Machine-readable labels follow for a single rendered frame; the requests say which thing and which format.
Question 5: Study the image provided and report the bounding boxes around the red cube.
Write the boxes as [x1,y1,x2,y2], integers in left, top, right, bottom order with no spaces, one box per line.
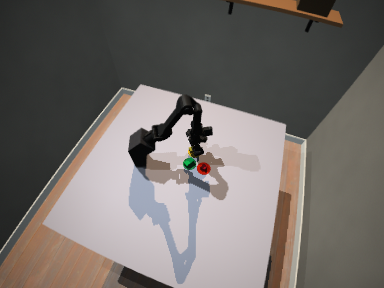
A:
[200,163,207,171]

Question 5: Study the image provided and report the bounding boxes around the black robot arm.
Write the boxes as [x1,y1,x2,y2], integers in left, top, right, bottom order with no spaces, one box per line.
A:
[143,95,213,146]

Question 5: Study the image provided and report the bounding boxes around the green block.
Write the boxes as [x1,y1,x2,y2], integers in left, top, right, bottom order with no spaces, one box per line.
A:
[184,157,194,168]

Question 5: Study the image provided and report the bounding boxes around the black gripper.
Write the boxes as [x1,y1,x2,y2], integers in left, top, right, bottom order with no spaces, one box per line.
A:
[186,131,204,156]

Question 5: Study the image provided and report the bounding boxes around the red circle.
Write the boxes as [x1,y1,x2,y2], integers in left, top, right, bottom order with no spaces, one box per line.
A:
[197,162,211,175]

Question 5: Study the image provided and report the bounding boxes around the green circle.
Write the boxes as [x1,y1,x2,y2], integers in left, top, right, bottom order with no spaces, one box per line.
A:
[183,158,196,170]

